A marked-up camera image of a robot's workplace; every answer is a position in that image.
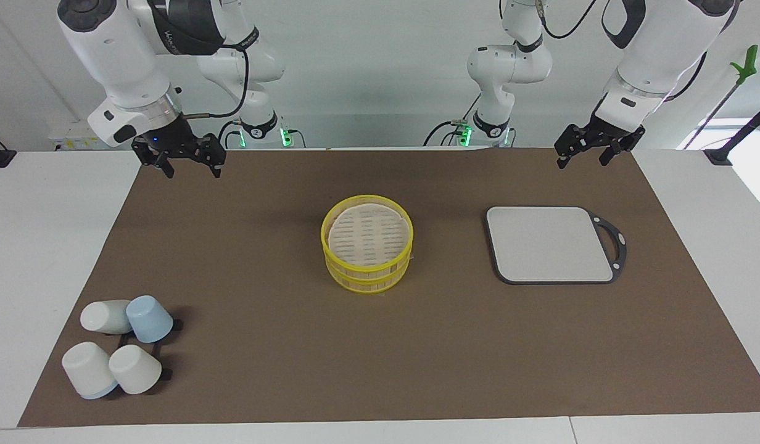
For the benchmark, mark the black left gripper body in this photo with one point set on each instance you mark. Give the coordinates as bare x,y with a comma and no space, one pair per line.
608,132

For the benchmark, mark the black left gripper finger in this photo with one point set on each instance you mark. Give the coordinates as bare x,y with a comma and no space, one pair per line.
572,142
625,143

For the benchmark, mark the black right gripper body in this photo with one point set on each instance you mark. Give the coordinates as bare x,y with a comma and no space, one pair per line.
169,139

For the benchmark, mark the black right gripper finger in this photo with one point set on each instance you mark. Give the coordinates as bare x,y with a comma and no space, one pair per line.
147,155
212,151

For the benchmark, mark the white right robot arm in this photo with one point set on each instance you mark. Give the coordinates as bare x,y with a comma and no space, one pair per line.
118,55

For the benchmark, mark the white perforated steamer liner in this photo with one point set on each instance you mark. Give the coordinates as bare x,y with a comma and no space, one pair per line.
367,237

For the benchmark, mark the yellow bamboo steamer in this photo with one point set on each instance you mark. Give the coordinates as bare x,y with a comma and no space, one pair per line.
367,280

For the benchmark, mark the white box yellow labels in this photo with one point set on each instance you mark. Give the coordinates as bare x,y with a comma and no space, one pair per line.
71,139

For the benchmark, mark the thin grey pole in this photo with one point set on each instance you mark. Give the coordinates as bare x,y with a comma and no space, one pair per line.
713,114

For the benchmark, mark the grey cutting board black rim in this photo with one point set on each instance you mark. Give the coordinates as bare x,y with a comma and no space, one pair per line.
540,246

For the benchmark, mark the green clamp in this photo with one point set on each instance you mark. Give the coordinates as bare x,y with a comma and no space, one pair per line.
749,65

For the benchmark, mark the light blue plastic cup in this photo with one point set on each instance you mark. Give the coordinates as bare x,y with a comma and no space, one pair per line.
148,319

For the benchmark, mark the white plastic cup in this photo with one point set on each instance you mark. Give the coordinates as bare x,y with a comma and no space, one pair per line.
135,370
87,370
102,316

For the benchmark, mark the brown table mat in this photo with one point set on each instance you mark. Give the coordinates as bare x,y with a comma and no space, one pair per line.
417,345

